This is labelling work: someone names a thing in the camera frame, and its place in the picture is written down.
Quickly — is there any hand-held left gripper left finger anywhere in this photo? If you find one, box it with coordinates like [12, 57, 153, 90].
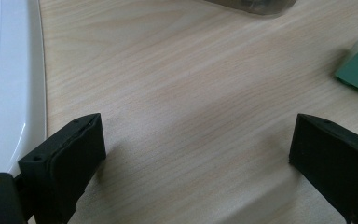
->
[18, 112, 107, 224]

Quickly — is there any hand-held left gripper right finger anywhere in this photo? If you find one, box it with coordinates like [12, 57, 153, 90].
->
[288, 113, 358, 224]

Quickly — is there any transparent storage bin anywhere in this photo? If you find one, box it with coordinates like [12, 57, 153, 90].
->
[203, 0, 297, 16]

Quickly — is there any white bin lid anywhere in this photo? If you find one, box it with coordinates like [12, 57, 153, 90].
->
[0, 0, 48, 177]

